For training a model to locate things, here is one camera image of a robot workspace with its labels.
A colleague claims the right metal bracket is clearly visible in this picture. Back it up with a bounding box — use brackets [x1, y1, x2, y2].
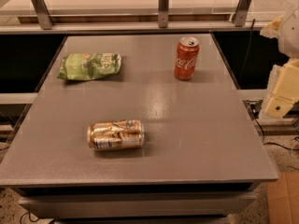
[232, 0, 252, 27]

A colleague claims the metal bracket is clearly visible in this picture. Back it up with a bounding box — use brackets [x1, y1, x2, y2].
[31, 0, 53, 30]
[158, 0, 169, 28]
[232, 0, 252, 27]

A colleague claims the left metal bracket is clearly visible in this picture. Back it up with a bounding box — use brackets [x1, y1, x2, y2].
[31, 0, 53, 30]

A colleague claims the cardboard box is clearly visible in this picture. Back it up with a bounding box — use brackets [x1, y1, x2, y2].
[267, 172, 299, 224]

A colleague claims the orange gold can lying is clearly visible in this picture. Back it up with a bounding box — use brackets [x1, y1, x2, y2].
[87, 119, 145, 151]

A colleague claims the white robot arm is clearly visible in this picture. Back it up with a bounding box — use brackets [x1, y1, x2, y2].
[259, 0, 299, 119]

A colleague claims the red cola can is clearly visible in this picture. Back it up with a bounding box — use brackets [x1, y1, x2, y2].
[174, 36, 199, 80]

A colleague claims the black floor cable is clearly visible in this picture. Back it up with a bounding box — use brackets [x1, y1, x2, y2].
[249, 103, 299, 152]

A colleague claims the middle metal bracket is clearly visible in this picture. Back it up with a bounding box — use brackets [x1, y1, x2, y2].
[158, 0, 169, 28]

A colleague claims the black hanging cable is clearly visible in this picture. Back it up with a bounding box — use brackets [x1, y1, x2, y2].
[239, 18, 257, 82]

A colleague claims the green chip bag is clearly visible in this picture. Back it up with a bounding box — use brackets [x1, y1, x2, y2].
[57, 53, 121, 81]

